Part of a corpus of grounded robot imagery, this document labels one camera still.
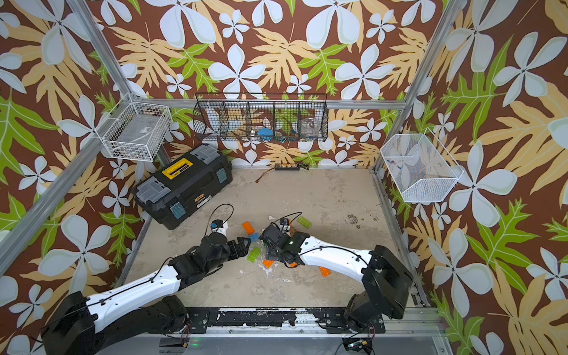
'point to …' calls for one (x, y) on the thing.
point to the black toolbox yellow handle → (172, 192)
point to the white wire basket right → (422, 168)
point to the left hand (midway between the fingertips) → (244, 240)
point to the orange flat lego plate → (248, 228)
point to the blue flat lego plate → (254, 237)
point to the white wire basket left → (134, 130)
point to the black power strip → (287, 166)
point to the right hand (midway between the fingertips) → (273, 251)
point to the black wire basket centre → (265, 117)
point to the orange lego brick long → (325, 271)
